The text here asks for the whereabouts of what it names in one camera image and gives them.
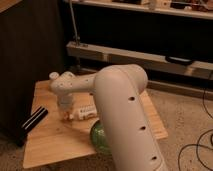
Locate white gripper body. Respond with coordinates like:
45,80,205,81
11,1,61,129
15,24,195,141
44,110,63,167
57,97,73,120

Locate white plastic bottle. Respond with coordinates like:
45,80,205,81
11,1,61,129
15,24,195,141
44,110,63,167
74,105,97,120

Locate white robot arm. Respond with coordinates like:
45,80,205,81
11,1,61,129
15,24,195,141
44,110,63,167
49,64,168,171

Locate white paper cup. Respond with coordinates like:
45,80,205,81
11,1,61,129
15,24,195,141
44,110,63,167
49,72,59,81

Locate wooden table board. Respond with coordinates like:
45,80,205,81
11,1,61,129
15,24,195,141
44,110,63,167
22,79,169,170

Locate green bowl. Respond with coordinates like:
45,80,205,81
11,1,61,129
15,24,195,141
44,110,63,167
90,120,111,155

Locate grey metal beam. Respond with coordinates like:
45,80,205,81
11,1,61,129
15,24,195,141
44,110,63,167
66,41,213,79

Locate metal pole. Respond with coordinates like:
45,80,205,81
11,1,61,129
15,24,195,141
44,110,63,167
69,0,87,47

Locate upper shelf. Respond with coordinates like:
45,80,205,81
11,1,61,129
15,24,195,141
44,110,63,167
63,0,213,20

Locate black handle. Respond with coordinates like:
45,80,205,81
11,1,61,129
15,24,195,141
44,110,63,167
165,56,194,66

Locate black floor cable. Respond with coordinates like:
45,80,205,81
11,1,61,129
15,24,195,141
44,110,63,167
177,71,213,171

